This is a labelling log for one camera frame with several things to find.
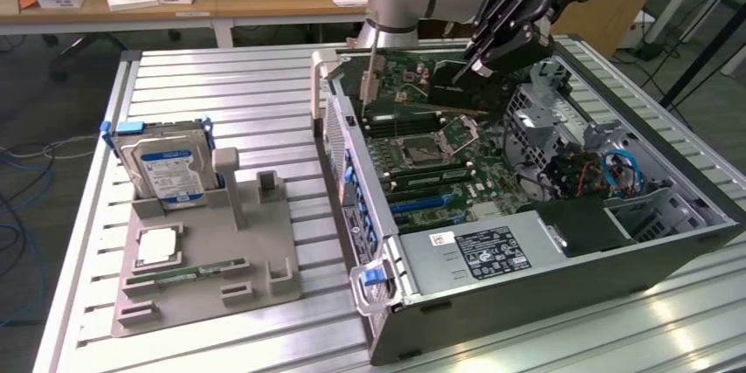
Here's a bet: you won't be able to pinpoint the green graphics card black fan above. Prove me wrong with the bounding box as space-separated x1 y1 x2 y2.
358 18 497 128

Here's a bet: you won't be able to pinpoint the metal disk bay cage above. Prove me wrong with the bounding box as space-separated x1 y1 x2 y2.
504 82 585 164

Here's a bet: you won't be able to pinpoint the white floor device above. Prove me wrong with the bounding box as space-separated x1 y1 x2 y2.
617 9 661 50

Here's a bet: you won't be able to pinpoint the metal socket cover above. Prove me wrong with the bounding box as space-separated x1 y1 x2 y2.
437 114 484 152

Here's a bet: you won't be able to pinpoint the black RAM slots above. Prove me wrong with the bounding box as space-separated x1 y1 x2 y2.
362 111 446 137

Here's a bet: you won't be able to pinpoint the CPU socket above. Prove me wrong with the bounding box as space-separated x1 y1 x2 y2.
401 135 449 169

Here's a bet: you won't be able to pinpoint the green motherboard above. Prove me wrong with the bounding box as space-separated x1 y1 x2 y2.
358 106 530 234

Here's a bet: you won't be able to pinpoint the installed RAM stick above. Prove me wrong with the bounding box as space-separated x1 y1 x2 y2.
388 162 474 190

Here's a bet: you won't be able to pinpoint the blue expansion slot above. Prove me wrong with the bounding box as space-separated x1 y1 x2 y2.
389 196 448 216

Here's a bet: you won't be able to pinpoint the grey power supply unit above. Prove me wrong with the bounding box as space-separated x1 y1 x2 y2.
400 211 570 296

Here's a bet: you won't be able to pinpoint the black open PC case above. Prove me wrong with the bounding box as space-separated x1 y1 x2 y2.
312 33 746 368

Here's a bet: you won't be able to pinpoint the clear case latch blue tab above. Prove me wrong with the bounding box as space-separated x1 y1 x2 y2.
348 258 405 315

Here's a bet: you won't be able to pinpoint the hard disk in blue caddy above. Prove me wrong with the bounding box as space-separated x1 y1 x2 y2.
99 115 218 211

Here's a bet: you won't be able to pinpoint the black chair base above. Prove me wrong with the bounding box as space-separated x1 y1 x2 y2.
50 31 131 82

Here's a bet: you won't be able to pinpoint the green RAM stick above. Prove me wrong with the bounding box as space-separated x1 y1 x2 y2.
125 259 246 287

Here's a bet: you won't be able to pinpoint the silver CPU chip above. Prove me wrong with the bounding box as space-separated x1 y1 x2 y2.
137 228 179 266

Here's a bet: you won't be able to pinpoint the grey parts rack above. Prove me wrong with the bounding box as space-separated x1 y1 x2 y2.
110 148 305 339

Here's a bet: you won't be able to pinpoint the blue wire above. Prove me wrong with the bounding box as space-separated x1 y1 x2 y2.
604 149 647 194

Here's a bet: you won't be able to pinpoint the blue floor cable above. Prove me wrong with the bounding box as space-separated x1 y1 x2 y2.
0 145 58 328

